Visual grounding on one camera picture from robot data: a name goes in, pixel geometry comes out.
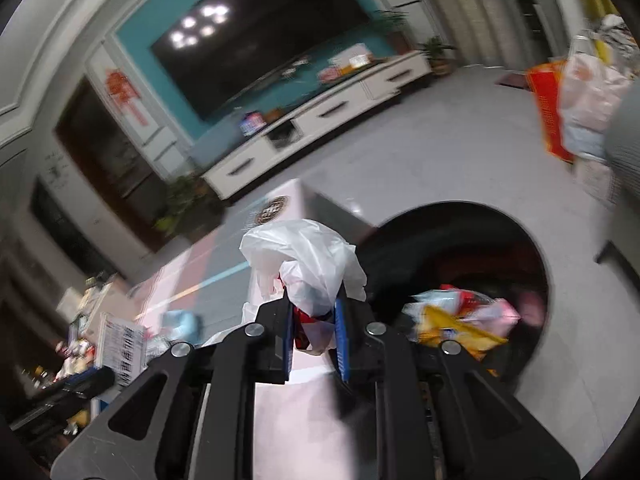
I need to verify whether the black television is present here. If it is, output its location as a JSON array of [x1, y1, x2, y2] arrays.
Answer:
[[150, 0, 373, 122]]

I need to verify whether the red knot wall ornament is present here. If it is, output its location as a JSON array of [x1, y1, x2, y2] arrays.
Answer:
[[104, 67, 151, 128]]

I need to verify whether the potted plant in black planter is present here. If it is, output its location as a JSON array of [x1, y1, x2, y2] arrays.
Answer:
[[155, 170, 226, 238]]

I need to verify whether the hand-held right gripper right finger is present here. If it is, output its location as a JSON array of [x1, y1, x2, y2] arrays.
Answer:
[[334, 296, 581, 480]]

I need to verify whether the yellow snack wrapper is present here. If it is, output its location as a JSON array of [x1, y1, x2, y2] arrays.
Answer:
[[417, 305, 508, 361]]

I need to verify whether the red woven bag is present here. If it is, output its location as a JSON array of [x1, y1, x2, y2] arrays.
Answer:
[[526, 60, 576, 165]]

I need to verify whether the pink wrapper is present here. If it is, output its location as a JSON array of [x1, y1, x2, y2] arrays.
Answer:
[[465, 297, 521, 336]]

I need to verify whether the light blue packet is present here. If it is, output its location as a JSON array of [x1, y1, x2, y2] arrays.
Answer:
[[162, 310, 203, 343]]

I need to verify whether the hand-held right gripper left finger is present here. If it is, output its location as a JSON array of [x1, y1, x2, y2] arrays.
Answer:
[[50, 294, 296, 480]]

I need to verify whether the dark red floor mat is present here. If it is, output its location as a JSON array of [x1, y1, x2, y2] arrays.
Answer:
[[497, 71, 530, 90]]

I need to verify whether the small potted plant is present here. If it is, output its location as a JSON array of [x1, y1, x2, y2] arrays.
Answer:
[[372, 9, 416, 56], [420, 35, 458, 76]]

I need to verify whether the black trash bin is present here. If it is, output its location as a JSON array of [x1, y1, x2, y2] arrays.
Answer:
[[357, 200, 557, 398]]

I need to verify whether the pink grey striped cloth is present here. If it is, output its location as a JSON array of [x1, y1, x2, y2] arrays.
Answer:
[[127, 178, 383, 480]]

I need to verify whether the white television cabinet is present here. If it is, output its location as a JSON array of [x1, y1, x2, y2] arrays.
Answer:
[[202, 51, 433, 201]]

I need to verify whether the large white plastic bag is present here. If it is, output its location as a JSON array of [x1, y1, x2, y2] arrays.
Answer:
[[557, 52, 633, 161]]

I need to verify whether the white box with barcode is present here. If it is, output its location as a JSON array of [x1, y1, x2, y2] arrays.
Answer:
[[97, 312, 148, 388]]

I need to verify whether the person's grey clothing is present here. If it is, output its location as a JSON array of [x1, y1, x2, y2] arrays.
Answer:
[[602, 82, 640, 211]]

